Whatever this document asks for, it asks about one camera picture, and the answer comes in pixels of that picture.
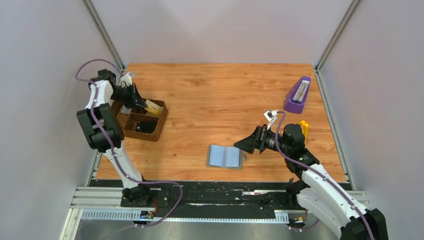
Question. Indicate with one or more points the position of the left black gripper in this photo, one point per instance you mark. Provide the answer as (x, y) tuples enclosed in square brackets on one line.
[(133, 94)]

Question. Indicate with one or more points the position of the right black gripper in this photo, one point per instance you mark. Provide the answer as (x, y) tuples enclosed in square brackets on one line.
[(260, 139)]

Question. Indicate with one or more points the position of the gold striped card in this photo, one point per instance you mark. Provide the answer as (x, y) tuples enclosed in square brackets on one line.
[(153, 108)]

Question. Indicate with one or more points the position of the grey card holder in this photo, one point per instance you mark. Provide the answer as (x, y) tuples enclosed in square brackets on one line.
[(227, 157)]

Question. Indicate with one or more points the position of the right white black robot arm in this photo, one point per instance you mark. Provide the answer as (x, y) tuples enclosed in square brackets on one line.
[(316, 191)]

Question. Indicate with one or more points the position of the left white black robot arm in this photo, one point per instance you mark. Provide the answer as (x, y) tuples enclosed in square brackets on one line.
[(104, 133)]

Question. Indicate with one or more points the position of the silver card in basket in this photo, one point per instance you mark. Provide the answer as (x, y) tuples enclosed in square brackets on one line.
[(125, 110)]

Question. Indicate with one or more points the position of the black VIP card in basket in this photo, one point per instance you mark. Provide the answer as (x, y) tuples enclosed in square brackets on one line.
[(146, 127)]

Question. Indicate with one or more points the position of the brown woven divided basket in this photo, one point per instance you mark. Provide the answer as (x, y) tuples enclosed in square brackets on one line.
[(128, 122)]

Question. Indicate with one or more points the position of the colourful toy block vehicle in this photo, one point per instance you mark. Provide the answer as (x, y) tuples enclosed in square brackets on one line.
[(304, 128)]

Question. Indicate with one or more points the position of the purple metronome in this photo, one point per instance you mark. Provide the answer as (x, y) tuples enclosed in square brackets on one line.
[(295, 100)]

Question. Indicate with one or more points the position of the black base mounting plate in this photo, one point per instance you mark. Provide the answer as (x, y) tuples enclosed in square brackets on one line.
[(209, 199)]

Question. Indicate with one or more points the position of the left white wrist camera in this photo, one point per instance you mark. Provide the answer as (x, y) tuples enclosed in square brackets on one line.
[(126, 80)]

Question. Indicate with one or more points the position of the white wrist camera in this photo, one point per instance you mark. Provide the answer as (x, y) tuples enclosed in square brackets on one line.
[(271, 116), (126, 80)]

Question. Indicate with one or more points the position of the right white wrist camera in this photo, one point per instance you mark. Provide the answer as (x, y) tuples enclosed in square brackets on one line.
[(271, 116)]

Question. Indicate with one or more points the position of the white slotted cable duct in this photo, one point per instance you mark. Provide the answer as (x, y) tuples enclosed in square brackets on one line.
[(139, 215)]

